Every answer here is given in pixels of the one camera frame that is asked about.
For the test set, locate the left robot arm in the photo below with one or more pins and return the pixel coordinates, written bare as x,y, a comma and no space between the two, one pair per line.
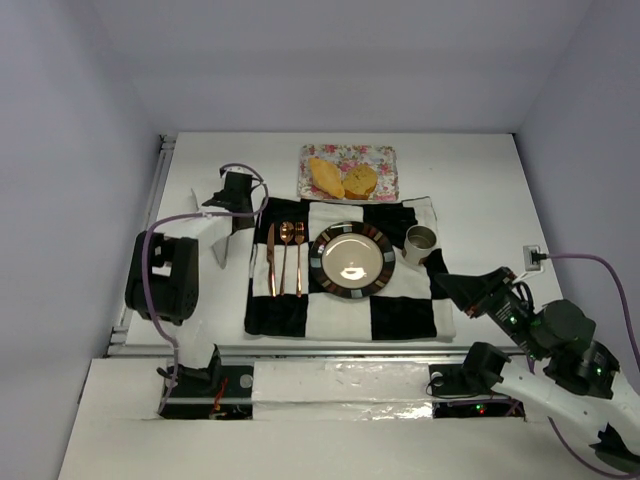
163,280

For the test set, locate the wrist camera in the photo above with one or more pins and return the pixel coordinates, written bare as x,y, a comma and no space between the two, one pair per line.
533,258
225,170

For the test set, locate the copper fork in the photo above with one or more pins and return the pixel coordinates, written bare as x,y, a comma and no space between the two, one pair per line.
299,238

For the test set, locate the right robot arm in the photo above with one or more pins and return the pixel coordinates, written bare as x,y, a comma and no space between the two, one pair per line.
569,375

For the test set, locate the yellow oval bread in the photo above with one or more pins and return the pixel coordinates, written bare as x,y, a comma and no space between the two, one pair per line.
326,176

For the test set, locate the brown round bread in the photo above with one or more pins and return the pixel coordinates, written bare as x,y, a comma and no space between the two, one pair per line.
360,182

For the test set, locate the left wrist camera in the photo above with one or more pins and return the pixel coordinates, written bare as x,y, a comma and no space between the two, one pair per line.
225,170

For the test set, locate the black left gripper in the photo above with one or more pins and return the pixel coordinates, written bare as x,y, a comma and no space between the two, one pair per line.
232,198

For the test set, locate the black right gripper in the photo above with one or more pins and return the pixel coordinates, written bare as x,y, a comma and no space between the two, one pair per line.
481,295

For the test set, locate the silver metal tongs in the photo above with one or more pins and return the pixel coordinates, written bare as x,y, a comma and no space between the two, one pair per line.
212,228

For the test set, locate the metal cup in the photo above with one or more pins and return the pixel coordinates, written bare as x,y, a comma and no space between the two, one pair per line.
419,242

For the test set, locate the copper spoon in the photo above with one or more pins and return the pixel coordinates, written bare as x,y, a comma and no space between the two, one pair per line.
286,232

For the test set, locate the floral rectangular tray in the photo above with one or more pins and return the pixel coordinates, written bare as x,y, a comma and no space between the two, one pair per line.
382,159

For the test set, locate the dark rimmed round plate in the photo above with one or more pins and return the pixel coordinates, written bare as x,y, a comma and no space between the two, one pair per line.
352,260

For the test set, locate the aluminium rail frame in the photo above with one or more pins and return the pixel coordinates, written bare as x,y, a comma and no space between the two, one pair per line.
484,208

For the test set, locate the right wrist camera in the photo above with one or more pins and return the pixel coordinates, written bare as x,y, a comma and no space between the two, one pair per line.
533,258

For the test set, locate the black white checkered cloth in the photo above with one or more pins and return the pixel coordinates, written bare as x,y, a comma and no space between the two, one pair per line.
410,307

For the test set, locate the copper knife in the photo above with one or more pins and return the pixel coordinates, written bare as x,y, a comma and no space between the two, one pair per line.
270,255

